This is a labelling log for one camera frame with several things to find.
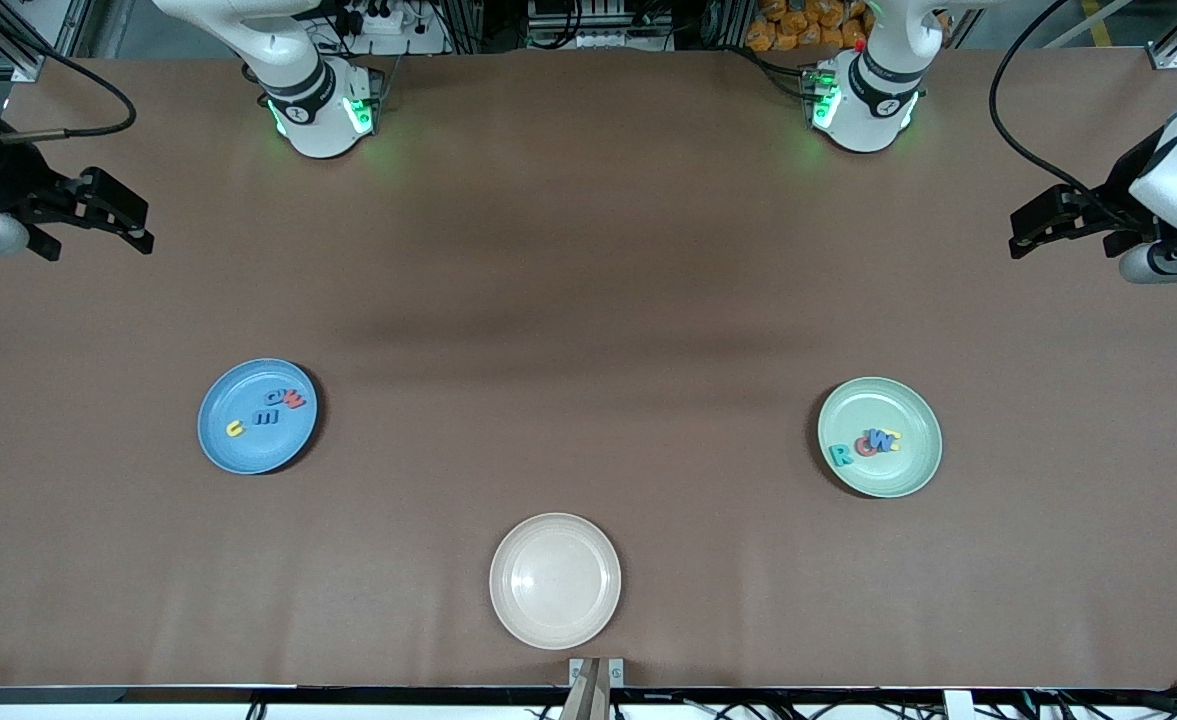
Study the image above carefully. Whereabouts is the light green plate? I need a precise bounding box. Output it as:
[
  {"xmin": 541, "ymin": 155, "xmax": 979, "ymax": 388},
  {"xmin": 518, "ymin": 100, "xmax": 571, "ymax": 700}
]
[{"xmin": 816, "ymin": 376, "xmax": 944, "ymax": 499}]

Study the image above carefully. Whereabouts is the blue plate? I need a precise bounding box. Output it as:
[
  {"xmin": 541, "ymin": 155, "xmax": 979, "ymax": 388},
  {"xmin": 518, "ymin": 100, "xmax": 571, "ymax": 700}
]
[{"xmin": 197, "ymin": 358, "xmax": 319, "ymax": 475}]

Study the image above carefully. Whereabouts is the orange snack bag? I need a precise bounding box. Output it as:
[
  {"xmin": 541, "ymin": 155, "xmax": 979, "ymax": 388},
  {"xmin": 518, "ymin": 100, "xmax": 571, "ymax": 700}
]
[{"xmin": 745, "ymin": 0, "xmax": 874, "ymax": 51}]

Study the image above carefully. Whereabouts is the white power strip with plugs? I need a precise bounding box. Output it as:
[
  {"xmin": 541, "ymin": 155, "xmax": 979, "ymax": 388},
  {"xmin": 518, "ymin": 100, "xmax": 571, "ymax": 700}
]
[{"xmin": 333, "ymin": 0, "xmax": 449, "ymax": 56}]

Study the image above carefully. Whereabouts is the brown table mat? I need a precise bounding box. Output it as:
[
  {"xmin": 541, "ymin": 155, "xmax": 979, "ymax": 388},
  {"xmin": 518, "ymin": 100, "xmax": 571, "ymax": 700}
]
[{"xmin": 0, "ymin": 48, "xmax": 1177, "ymax": 691}]

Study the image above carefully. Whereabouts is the long white power strip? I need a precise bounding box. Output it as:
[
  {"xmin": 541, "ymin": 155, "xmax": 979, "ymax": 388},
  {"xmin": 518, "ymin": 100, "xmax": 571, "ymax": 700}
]
[{"xmin": 526, "ymin": 0, "xmax": 677, "ymax": 53}]

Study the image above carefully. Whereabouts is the beige plate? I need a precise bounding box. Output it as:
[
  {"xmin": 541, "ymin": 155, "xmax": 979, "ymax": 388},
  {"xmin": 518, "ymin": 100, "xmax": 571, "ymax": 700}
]
[{"xmin": 489, "ymin": 512, "xmax": 622, "ymax": 651}]

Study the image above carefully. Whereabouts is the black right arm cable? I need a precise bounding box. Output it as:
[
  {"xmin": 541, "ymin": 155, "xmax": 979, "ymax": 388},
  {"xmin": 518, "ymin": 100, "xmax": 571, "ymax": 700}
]
[{"xmin": 0, "ymin": 15, "xmax": 139, "ymax": 141}]

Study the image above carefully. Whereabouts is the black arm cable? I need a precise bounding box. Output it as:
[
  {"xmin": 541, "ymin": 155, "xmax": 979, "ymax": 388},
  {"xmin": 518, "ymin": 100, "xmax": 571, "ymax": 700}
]
[
  {"xmin": 988, "ymin": 0, "xmax": 1099, "ymax": 201},
  {"xmin": 0, "ymin": 15, "xmax": 139, "ymax": 141}
]

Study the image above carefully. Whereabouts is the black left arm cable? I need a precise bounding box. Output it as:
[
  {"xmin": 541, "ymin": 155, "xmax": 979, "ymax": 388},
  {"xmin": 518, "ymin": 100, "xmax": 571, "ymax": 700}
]
[{"xmin": 988, "ymin": 0, "xmax": 1099, "ymax": 201}]

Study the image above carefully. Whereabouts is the grey metal mount bracket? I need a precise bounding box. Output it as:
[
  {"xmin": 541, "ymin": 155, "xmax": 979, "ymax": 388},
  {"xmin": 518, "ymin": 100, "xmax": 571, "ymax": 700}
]
[{"xmin": 568, "ymin": 656, "xmax": 626, "ymax": 691}]

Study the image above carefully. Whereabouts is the tan mount pole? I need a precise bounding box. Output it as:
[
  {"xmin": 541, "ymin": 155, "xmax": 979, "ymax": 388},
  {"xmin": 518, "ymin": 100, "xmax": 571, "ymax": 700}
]
[{"xmin": 558, "ymin": 660, "xmax": 612, "ymax": 720}]

